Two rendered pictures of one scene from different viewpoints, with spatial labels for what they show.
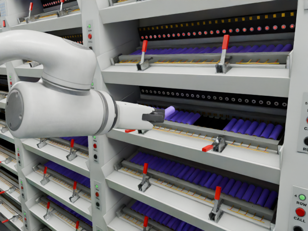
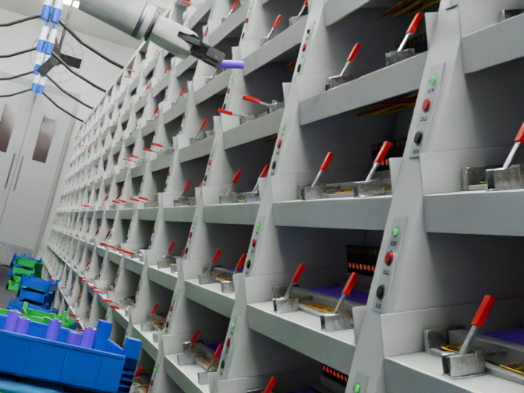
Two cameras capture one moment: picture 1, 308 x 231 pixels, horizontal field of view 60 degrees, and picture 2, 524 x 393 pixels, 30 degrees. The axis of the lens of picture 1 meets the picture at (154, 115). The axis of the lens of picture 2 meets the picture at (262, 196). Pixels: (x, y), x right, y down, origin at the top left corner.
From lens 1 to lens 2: 1.83 m
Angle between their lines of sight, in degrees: 39
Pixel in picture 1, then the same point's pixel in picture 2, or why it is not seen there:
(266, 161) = not seen: hidden behind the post
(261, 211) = not seen: hidden behind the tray
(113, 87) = (256, 88)
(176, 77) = (273, 42)
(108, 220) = (189, 273)
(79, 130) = (118, 18)
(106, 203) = (194, 245)
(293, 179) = (286, 112)
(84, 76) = not seen: outside the picture
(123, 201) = (224, 263)
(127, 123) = (161, 31)
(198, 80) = (281, 40)
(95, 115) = (133, 11)
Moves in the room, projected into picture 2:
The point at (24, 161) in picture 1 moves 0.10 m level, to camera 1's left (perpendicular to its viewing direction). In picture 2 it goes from (157, 240) to (135, 235)
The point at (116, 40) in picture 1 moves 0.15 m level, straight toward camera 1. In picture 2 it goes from (278, 30) to (253, 9)
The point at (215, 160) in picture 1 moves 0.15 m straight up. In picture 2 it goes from (265, 125) to (282, 58)
